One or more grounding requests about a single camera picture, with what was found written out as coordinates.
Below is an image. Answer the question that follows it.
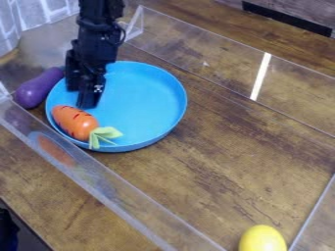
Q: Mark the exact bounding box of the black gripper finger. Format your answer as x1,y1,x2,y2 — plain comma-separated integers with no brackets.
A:
76,76,105,109
65,61,81,91

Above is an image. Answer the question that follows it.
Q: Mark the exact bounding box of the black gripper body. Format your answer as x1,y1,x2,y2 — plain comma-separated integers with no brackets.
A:
64,16,125,86

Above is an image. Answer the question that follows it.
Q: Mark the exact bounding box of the orange toy carrot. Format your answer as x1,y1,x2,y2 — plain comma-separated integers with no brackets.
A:
51,105,123,149

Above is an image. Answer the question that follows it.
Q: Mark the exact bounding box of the blue plastic plate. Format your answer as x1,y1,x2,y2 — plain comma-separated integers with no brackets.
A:
44,60,188,153

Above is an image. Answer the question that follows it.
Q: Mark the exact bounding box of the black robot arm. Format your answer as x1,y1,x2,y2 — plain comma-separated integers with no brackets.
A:
65,0,125,109

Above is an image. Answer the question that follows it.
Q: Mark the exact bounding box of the purple toy eggplant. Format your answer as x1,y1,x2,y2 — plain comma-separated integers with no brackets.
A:
14,67,64,109

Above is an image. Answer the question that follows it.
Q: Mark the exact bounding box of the white curtain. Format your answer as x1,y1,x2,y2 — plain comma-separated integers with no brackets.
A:
0,0,79,57

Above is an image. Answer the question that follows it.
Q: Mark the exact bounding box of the yellow toy lemon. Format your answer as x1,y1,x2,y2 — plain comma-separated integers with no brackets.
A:
237,225,288,251

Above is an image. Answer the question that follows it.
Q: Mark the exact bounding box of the clear acrylic enclosure wall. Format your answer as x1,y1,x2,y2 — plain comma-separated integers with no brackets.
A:
0,0,335,251

